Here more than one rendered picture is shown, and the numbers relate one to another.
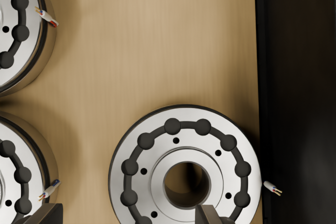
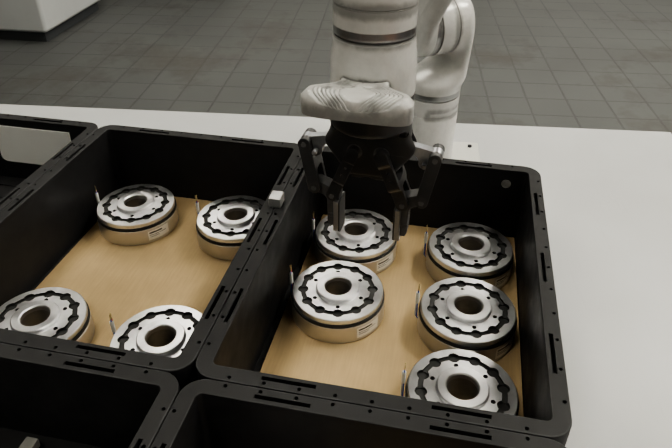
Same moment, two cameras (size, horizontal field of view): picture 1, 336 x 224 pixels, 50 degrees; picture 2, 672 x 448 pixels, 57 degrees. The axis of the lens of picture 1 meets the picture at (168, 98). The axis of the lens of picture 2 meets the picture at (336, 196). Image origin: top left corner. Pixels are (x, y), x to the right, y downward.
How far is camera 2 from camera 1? 51 cm
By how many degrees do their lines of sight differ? 56
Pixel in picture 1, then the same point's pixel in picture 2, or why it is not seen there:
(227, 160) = (310, 293)
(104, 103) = (379, 353)
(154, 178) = (355, 291)
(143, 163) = (360, 301)
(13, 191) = (438, 303)
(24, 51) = (422, 364)
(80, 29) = not seen: hidden behind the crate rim
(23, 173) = (432, 311)
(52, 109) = (415, 356)
